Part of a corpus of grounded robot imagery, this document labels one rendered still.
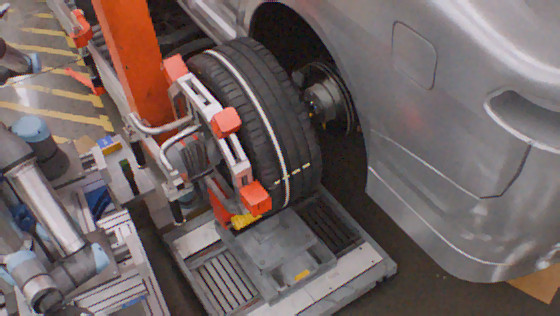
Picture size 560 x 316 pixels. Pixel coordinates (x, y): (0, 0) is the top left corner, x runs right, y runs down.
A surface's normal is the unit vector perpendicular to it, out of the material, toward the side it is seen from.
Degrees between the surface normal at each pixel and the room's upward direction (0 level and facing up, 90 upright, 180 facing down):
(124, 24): 90
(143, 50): 90
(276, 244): 0
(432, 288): 0
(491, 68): 78
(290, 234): 0
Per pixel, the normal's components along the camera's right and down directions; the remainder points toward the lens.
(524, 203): -0.34, 0.70
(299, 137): 0.43, 0.19
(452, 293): -0.08, -0.68
